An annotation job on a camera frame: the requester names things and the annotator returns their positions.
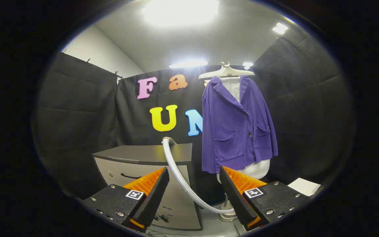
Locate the grey drawer cabinet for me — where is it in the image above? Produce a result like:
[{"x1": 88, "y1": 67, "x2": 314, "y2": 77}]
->
[{"x1": 92, "y1": 143, "x2": 203, "y2": 231}]

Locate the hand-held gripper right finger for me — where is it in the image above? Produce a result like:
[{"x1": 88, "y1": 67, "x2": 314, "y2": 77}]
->
[{"x1": 219, "y1": 166, "x2": 312, "y2": 231}]

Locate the black backdrop cloth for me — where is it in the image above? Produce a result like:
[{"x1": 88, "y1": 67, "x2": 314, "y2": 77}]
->
[{"x1": 33, "y1": 33, "x2": 354, "y2": 201}]

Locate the purple corduroy jacket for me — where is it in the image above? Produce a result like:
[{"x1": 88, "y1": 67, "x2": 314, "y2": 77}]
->
[{"x1": 202, "y1": 75, "x2": 279, "y2": 174}]

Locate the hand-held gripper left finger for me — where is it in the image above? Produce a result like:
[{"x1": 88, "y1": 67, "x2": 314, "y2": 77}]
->
[{"x1": 83, "y1": 167, "x2": 170, "y2": 232}]

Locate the white paper sheet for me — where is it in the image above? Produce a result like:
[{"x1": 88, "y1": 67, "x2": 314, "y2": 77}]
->
[{"x1": 287, "y1": 178, "x2": 321, "y2": 197}]

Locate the white garment form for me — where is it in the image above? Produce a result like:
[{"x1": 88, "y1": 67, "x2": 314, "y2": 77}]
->
[{"x1": 216, "y1": 77, "x2": 271, "y2": 183}]

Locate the white clothes hanger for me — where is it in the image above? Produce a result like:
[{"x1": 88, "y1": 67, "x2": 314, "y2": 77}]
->
[{"x1": 198, "y1": 62, "x2": 256, "y2": 80}]

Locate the grey garment steamer hose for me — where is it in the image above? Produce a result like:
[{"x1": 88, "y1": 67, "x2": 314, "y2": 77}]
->
[{"x1": 162, "y1": 137, "x2": 236, "y2": 214}]

